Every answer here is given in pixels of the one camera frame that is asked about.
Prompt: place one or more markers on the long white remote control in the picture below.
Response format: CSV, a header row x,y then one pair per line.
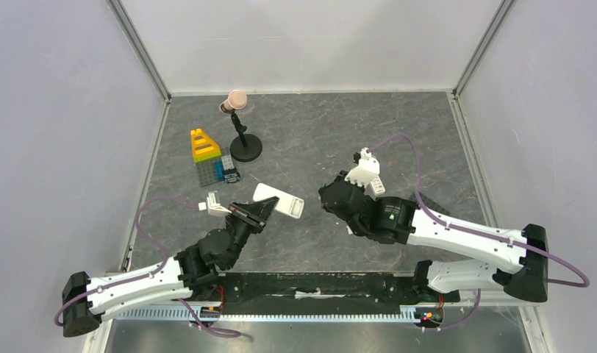
x,y
377,186

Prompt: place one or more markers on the white grey remote control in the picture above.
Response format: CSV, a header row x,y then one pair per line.
x,y
288,204

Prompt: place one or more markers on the yellow toy brick tower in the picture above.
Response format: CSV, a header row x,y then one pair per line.
x,y
203,146

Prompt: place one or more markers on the dark studded baseplate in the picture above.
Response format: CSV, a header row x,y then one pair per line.
x,y
429,203

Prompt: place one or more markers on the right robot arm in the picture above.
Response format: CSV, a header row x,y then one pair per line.
x,y
510,259

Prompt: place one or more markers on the pink microphone on stand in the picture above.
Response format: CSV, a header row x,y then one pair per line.
x,y
245,147

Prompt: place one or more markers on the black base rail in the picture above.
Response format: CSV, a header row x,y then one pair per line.
x,y
319,293

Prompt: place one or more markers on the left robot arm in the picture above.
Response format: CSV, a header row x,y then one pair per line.
x,y
87,302

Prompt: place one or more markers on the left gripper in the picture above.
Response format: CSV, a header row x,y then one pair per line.
x,y
261,208

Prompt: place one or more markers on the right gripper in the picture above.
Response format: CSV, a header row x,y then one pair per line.
x,y
331,198

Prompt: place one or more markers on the blue toy brick block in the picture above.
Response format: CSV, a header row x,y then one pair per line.
x,y
217,169

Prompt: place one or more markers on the white cable duct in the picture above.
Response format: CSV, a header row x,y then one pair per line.
x,y
179,312

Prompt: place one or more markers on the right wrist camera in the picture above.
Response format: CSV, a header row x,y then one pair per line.
x,y
366,168

